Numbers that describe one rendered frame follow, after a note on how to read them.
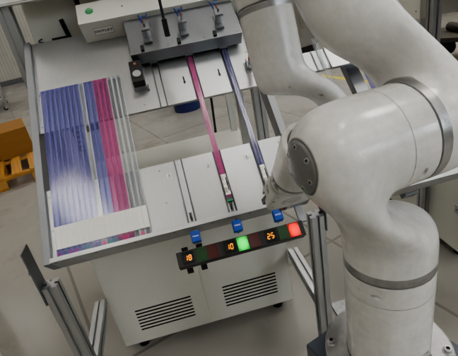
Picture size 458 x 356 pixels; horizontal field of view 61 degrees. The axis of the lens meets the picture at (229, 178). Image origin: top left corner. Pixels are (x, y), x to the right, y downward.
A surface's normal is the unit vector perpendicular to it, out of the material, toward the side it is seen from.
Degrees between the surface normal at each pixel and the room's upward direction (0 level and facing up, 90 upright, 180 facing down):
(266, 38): 80
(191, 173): 43
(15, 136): 90
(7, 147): 90
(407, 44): 99
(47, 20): 90
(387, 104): 30
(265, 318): 0
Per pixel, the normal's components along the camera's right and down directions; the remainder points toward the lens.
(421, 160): 0.37, 0.44
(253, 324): -0.17, -0.88
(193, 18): 0.00, -0.37
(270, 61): -0.37, 0.29
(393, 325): -0.25, 0.47
